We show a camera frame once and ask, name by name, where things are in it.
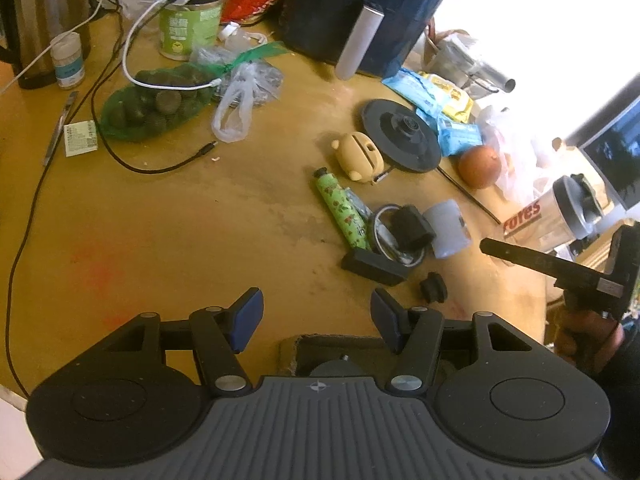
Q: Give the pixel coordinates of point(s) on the small black stylus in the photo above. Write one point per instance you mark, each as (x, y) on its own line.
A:
(384, 176)

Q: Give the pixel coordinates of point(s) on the green printed tube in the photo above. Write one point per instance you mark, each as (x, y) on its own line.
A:
(342, 207)

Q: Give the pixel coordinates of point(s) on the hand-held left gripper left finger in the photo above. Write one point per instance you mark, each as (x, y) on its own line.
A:
(247, 317)

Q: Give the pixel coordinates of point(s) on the large blue wipes packet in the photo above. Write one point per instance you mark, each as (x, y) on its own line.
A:
(412, 90)

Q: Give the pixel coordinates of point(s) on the yellow wipes packet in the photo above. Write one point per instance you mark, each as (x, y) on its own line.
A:
(450, 97)

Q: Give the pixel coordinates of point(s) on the white plastic bag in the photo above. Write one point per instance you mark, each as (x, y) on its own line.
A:
(517, 160)

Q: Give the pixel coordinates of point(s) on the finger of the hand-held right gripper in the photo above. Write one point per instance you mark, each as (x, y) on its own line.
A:
(530, 259)

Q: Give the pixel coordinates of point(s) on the stainless steel kettle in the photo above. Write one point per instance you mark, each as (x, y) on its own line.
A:
(35, 15)

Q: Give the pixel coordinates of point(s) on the person's right hand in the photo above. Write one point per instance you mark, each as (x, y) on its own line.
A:
(582, 340)

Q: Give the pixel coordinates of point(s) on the clear shaker bottle grey lid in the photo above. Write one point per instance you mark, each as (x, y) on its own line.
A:
(555, 215)

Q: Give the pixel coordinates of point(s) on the beige bear-shaped case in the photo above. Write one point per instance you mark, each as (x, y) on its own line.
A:
(357, 157)

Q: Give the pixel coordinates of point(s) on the green jar with black lid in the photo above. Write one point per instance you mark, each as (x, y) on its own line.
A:
(187, 27)

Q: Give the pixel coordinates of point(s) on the aluminium foil roll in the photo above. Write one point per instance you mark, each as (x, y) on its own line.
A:
(492, 77)

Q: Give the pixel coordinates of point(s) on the black kettle base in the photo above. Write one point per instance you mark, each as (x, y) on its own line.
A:
(400, 142)

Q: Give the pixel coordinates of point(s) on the small black cap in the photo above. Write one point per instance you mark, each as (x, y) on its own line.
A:
(433, 287)

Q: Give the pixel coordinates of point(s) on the computer monitor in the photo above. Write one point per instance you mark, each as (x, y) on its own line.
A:
(617, 152)

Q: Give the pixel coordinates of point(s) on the white plastic scrap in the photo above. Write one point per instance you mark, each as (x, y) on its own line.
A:
(240, 34)

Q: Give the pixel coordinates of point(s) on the metal knife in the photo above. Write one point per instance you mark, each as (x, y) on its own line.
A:
(59, 130)

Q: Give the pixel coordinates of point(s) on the small white jar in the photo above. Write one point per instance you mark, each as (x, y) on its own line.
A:
(67, 62)

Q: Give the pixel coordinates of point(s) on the green net bag of avocados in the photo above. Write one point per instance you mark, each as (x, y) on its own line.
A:
(150, 105)

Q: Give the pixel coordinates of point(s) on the tape roll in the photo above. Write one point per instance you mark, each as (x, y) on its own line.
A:
(382, 255)

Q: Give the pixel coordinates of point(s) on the metal bowl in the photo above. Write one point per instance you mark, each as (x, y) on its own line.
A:
(450, 60)

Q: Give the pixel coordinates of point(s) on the clear plastic bag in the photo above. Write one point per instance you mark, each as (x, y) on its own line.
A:
(235, 110)

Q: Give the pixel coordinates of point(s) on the paper receipt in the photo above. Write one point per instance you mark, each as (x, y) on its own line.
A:
(81, 138)

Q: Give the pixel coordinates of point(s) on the black foam block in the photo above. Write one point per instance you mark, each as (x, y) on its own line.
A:
(412, 227)

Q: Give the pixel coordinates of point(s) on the dark blue air fryer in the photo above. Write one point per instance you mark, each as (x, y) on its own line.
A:
(325, 5)

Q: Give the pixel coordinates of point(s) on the grey marbled stick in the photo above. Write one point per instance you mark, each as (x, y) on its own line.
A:
(387, 245)

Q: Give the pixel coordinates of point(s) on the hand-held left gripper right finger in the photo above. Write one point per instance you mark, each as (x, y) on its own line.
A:
(384, 315)

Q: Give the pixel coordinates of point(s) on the black rectangular bar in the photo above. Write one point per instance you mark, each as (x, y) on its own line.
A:
(375, 267)

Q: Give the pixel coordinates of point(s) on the orange round fruit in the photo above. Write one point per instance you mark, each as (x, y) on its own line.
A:
(479, 167)

